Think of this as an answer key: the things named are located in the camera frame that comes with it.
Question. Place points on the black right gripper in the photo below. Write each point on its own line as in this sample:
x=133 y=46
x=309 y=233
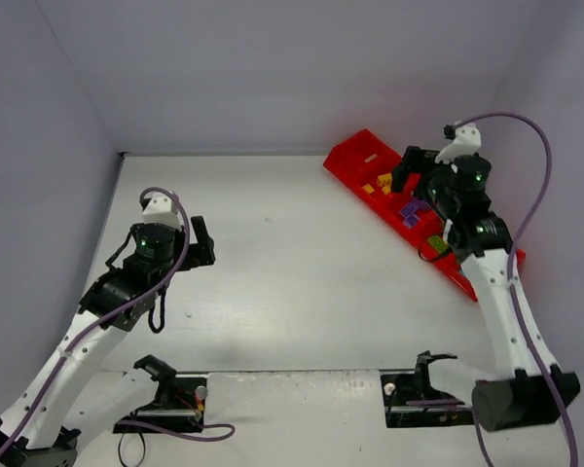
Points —
x=419 y=162

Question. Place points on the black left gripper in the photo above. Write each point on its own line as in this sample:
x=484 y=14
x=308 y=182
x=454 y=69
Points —
x=195 y=252

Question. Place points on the purple half-round lego brick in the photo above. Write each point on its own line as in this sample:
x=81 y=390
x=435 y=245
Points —
x=411 y=221

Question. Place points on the green long lego brick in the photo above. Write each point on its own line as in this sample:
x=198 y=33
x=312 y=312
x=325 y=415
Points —
x=438 y=244

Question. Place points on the purple yellow white lego stack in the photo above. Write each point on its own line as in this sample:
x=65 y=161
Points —
x=384 y=180

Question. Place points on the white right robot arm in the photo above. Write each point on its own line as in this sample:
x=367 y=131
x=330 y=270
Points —
x=527 y=387

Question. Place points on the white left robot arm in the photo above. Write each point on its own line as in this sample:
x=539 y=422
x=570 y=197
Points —
x=45 y=426

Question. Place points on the red divided bin tray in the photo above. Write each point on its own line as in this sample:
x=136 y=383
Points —
x=362 y=158

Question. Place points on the orange square lego brick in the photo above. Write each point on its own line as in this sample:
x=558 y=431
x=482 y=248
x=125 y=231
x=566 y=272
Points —
x=368 y=189

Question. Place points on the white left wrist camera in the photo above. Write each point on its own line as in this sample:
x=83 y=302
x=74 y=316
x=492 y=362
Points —
x=160 y=209

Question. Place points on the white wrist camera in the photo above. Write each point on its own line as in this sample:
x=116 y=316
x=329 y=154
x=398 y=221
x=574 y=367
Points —
x=160 y=209
x=464 y=140

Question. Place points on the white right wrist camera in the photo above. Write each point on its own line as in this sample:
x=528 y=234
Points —
x=464 y=140

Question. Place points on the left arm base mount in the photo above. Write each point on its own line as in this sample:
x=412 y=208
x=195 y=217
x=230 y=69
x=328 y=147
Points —
x=178 y=404

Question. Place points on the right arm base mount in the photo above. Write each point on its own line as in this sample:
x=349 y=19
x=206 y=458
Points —
x=409 y=401

